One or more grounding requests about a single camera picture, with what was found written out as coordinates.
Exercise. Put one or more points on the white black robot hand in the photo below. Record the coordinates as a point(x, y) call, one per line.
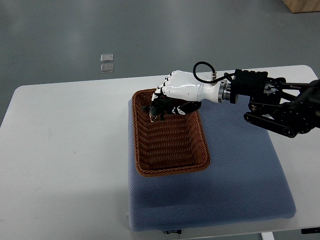
point(189, 92)

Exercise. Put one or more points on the dark toy crocodile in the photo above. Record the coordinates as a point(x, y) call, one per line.
point(158, 108)

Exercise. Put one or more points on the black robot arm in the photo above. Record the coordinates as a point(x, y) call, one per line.
point(276, 105)

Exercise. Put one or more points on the brown wicker basket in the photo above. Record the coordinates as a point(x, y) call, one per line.
point(174, 146)

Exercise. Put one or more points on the lower floor plate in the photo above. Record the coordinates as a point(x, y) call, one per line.
point(107, 68)

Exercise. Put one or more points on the floor plate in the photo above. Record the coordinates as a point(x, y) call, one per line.
point(106, 57)
point(107, 68)

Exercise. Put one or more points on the upper floor plate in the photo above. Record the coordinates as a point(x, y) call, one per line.
point(106, 57)

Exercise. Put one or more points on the blue grey foam cushion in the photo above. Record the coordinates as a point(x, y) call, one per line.
point(244, 182)

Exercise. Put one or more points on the wooden box corner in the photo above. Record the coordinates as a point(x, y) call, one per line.
point(302, 6)

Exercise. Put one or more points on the black table clamp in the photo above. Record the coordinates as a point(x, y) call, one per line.
point(314, 230)

